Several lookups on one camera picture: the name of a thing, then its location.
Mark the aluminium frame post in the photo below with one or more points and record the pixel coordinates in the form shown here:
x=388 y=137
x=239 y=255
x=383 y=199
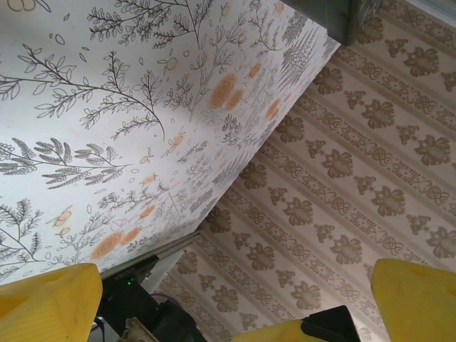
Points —
x=331 y=18

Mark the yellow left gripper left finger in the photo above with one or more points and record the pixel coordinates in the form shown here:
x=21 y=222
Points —
x=42 y=310

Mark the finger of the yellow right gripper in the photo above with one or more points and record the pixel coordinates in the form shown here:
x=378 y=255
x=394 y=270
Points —
x=267 y=333

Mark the long aluminium frame rail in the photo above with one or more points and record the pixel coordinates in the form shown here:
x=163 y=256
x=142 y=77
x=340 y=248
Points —
x=180 y=244

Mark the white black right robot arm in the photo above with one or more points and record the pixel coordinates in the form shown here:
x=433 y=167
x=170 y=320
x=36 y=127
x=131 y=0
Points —
x=135 y=303

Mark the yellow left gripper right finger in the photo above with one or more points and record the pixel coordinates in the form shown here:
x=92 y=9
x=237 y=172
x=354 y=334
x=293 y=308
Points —
x=417 y=306

